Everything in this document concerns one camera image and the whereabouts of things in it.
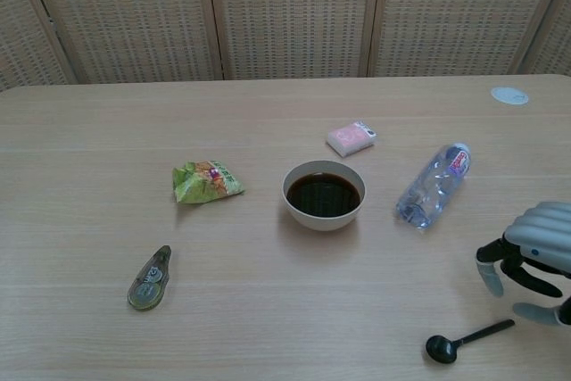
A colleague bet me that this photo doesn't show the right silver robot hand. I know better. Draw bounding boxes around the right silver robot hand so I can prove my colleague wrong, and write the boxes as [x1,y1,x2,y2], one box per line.
[475,201,571,327]

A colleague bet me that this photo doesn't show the black plastic spoon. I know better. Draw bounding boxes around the black plastic spoon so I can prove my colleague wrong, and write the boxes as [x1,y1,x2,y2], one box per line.
[425,319,516,364]

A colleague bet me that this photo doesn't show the white bowl of dark liquid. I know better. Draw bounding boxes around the white bowl of dark liquid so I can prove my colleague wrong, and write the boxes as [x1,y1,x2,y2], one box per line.
[281,160,367,233]

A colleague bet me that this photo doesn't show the clear plastic water bottle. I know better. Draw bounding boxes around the clear plastic water bottle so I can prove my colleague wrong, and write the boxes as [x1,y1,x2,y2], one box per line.
[394,142,473,231]

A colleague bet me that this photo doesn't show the pink tissue pack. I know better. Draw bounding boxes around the pink tissue pack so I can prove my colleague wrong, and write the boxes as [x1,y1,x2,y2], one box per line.
[325,120,380,159]

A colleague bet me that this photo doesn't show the woven bamboo folding screen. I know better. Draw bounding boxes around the woven bamboo folding screen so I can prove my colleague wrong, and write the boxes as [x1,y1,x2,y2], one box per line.
[0,0,571,93]

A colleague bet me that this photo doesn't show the green crumpled snack packet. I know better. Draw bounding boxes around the green crumpled snack packet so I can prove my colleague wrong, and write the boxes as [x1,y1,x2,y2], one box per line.
[171,158,246,206]

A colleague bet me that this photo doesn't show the green correction tape dispenser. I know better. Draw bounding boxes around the green correction tape dispenser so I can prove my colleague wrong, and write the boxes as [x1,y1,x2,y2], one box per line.
[126,244,173,312]

